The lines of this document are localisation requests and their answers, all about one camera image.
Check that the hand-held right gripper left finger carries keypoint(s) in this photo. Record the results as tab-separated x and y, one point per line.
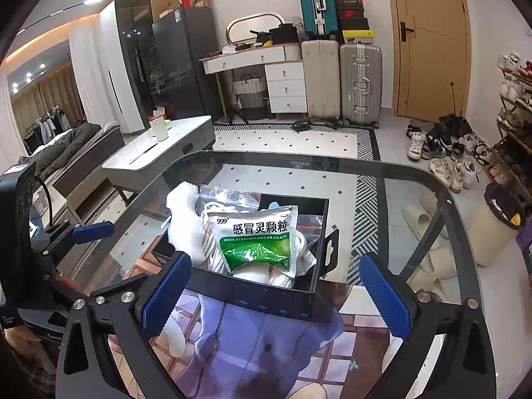
166	295

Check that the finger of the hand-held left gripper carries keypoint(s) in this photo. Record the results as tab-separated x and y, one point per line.
93	232
62	286

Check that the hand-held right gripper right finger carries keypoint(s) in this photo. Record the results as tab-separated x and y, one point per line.
384	297

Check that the white foam wrap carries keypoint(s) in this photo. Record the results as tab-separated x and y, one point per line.
185	224

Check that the black cardboard box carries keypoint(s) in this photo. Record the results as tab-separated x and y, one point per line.
266	301

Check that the white printed plastic bag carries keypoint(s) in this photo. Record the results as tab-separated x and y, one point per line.
266	277

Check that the green white medicine packet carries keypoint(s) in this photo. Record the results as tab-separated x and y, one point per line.
253	241

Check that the person's left forearm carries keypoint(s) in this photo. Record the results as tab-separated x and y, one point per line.
29	376

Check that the person's left hand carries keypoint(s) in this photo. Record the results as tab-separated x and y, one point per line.
20	341

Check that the white nightstand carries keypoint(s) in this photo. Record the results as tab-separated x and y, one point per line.
50	208

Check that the cream slipper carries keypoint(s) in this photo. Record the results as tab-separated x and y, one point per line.
417	220
428	264
438	216
436	289

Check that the bed with dark duvet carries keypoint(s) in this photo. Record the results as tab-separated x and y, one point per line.
75	145

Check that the table knife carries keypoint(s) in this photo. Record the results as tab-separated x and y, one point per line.
143	152

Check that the clothes rack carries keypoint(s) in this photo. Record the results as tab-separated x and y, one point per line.
50	124

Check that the printed table mat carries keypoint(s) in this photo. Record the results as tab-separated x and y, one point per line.
249	353

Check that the white coffee table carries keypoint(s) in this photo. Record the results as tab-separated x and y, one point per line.
166	153

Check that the trash bin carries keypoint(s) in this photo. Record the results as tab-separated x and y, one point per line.
490	237

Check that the cream cup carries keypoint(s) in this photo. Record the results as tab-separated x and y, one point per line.
160	129

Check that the pile of shoes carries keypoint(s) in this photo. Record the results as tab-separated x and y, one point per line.
444	153

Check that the white wardrobe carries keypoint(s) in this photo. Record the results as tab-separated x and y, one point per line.
120	70

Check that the black glass cabinet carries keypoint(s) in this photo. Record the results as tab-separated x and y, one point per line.
133	50

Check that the black floor pedal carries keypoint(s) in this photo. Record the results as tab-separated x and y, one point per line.
301	124

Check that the dark grey refrigerator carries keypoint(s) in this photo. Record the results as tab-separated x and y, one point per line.
183	62

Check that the wooden shoe rack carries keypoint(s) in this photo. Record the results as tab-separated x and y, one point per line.
505	145

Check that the woven basket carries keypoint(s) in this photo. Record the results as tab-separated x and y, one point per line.
249	99

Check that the thin black pole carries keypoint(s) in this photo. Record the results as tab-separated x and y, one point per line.
455	99

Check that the silver suitcase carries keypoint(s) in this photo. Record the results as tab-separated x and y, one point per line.
360	83

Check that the beige suitcase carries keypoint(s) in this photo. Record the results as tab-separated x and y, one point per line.
320	83

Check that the white dressing table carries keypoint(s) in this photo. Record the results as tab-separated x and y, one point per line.
286	87

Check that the rows of assorted sneakers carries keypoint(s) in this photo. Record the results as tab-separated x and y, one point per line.
515	91

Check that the tan door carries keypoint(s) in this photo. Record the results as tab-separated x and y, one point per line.
432	50

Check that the oval mirror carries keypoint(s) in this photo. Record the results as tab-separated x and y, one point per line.
249	27

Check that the yellow black shoe box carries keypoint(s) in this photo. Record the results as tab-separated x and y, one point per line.
357	36

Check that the plain black shoe box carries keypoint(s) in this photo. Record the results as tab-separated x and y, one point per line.
354	24

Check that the black pot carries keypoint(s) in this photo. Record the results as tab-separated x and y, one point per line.
283	34

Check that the black red shoe box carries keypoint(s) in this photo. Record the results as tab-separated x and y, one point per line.
352	12

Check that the teal suitcase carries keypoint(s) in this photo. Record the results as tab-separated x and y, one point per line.
316	8

